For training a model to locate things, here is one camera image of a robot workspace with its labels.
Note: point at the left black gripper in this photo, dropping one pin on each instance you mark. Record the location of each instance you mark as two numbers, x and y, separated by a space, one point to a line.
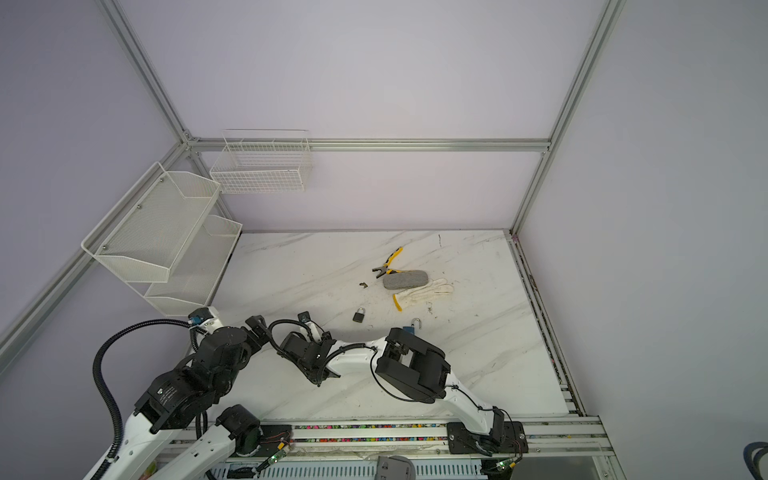
260 330

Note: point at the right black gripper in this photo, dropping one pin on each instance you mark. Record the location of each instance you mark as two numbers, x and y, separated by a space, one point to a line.
324 340

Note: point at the black padlock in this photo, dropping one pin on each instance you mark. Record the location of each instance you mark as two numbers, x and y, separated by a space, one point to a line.
359 315

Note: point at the blue padlock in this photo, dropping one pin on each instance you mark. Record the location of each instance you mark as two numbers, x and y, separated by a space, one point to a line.
414 326

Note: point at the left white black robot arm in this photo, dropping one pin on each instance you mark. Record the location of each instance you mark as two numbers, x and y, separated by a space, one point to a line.
178 397

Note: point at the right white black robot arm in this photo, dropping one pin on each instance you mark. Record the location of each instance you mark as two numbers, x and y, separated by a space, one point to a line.
411 370

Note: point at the white yellow-cuffed work glove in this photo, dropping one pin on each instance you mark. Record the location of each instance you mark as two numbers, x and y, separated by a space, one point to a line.
434 289

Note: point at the grey oval felt case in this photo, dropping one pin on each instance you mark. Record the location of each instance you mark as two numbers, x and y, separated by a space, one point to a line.
404 280

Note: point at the yellow black pliers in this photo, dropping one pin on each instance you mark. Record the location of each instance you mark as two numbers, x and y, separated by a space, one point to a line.
385 268

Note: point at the grey object at front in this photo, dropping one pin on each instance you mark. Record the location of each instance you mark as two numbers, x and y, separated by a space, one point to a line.
394 468

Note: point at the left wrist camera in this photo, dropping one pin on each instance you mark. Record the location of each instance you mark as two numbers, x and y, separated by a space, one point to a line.
205 319

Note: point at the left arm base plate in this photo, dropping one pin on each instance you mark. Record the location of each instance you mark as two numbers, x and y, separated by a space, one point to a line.
263 441

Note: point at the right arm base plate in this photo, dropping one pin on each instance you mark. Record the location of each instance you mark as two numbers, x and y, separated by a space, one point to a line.
513 440

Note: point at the aluminium frame structure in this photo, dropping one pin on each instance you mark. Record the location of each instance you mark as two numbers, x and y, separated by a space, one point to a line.
17 338

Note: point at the white wire basket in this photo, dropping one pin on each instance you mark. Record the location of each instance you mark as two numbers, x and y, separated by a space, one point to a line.
255 161

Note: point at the front aluminium rail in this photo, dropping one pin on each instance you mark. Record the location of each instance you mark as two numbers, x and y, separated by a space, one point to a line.
567 447

